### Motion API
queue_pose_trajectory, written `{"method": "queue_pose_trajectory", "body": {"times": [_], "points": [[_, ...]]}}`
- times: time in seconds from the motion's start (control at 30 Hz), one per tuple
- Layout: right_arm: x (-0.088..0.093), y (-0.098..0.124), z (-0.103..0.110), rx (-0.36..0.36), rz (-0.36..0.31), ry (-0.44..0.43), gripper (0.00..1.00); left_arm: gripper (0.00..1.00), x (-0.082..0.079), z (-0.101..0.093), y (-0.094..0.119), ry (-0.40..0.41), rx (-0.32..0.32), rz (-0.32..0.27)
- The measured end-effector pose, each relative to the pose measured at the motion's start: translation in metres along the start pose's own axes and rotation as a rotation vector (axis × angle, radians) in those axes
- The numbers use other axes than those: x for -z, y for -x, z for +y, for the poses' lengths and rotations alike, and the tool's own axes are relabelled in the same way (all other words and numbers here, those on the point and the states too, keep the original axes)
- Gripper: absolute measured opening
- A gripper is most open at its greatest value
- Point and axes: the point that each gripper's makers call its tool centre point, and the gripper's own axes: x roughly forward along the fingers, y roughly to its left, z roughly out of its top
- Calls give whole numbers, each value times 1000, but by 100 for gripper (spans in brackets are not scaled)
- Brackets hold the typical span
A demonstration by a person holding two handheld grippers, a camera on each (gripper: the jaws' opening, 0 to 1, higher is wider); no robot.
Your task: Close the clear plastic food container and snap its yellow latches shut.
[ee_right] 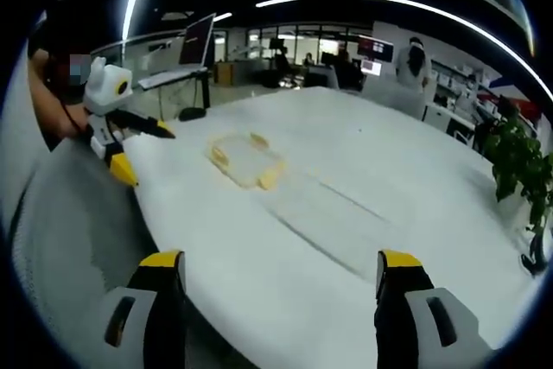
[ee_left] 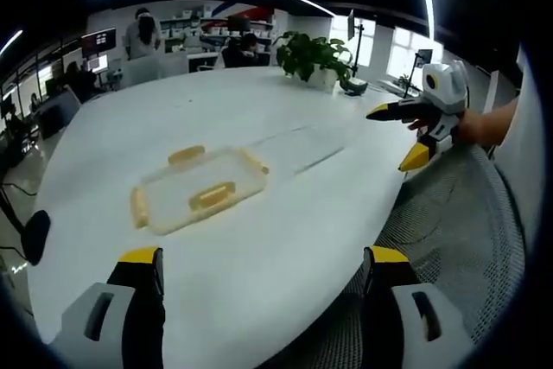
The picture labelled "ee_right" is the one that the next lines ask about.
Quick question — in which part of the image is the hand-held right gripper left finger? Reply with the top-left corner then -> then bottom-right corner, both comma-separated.
92,249 -> 189,369

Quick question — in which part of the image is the curved ceiling light strip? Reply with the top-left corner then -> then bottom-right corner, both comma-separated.
359,0 -> 553,96

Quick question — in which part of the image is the long ceiling light strip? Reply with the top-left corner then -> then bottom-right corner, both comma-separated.
122,0 -> 146,42

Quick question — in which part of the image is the short ceiling light strip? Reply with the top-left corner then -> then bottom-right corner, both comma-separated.
254,0 -> 301,9

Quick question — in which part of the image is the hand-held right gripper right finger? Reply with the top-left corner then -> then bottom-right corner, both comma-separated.
373,249 -> 494,369

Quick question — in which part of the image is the monitor with red screen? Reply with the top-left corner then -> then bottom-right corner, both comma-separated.
357,35 -> 395,64

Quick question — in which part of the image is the white low cabinet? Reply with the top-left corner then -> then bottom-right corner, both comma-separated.
424,103 -> 477,146

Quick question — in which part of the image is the clear lid with yellow buckle clips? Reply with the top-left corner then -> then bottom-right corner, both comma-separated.
204,130 -> 289,191

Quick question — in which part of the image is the tilted computer monitor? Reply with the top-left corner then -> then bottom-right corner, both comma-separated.
178,13 -> 217,69

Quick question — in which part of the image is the green potted plant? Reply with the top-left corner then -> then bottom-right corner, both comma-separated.
482,99 -> 553,277

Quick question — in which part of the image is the small black device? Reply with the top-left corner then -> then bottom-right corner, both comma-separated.
178,106 -> 207,123

